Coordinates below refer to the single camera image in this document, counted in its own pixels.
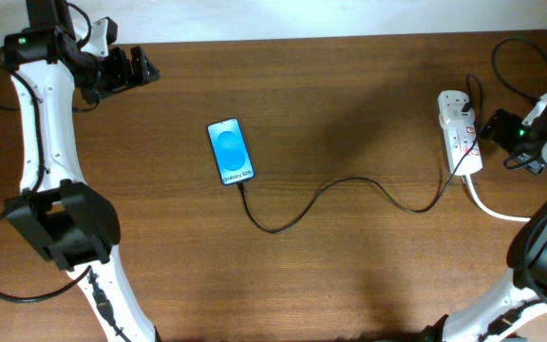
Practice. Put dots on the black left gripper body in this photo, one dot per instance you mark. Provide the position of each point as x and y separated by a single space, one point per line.
102 75

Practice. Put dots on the blue Samsung Galaxy smartphone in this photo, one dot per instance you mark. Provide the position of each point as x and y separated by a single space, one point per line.
231 152

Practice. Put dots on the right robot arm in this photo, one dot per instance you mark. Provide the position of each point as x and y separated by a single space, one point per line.
521 294

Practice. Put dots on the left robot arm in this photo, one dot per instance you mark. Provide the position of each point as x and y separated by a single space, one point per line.
57 213

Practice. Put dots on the white USB charger plug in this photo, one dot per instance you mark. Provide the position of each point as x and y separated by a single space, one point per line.
455 116

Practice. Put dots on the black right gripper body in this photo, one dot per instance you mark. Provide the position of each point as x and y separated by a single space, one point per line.
499 131

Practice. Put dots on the white power strip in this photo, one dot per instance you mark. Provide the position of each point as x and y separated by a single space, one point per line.
463 155

